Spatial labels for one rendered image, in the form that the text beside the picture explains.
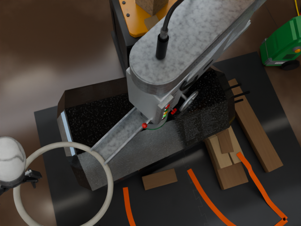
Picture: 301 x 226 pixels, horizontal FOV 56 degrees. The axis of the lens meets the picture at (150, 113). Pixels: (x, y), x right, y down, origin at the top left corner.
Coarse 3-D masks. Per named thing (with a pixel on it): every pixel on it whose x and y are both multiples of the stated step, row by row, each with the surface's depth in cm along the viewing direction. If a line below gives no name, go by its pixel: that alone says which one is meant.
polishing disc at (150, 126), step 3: (138, 111) 188; (141, 114) 187; (144, 117) 187; (165, 117) 187; (162, 120) 187; (165, 120) 187; (150, 123) 186; (159, 123) 186; (162, 123) 186; (147, 126) 185; (150, 126) 185; (153, 126) 185; (156, 126) 185; (159, 126) 186
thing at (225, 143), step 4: (224, 132) 254; (228, 132) 254; (220, 136) 253; (224, 136) 253; (228, 136) 253; (220, 140) 252; (224, 140) 252; (228, 140) 252; (220, 144) 251; (224, 144) 251; (228, 144) 251; (220, 148) 251; (224, 148) 250; (228, 148) 250; (232, 148) 250; (224, 152) 249; (228, 152) 249
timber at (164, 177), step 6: (150, 174) 250; (156, 174) 250; (162, 174) 250; (168, 174) 250; (174, 174) 250; (144, 180) 248; (150, 180) 248; (156, 180) 248; (162, 180) 249; (168, 180) 249; (174, 180) 249; (144, 186) 247; (150, 186) 247; (156, 186) 247
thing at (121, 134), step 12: (120, 120) 161; (132, 120) 166; (144, 120) 166; (108, 132) 158; (120, 132) 163; (132, 132) 164; (96, 144) 156; (108, 144) 161; (120, 144) 161; (108, 156) 159
